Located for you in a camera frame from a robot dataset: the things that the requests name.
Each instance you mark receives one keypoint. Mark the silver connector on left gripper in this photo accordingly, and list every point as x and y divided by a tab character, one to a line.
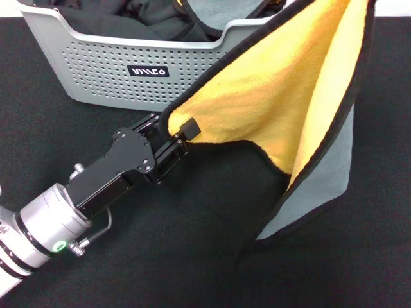
77	170

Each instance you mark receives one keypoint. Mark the grey perforated plastic storage basket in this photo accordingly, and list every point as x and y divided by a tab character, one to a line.
96	83

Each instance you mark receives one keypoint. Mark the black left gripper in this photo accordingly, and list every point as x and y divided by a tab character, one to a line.
122	160

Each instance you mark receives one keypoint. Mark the black tablecloth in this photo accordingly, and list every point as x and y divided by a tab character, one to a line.
160	272

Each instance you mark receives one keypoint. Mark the yellow grey towel black trim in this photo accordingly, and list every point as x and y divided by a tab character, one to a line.
273	96

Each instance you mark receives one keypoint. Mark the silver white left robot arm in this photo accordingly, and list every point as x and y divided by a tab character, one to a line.
48	221

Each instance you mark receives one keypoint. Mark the black cloth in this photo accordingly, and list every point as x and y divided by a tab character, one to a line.
96	22

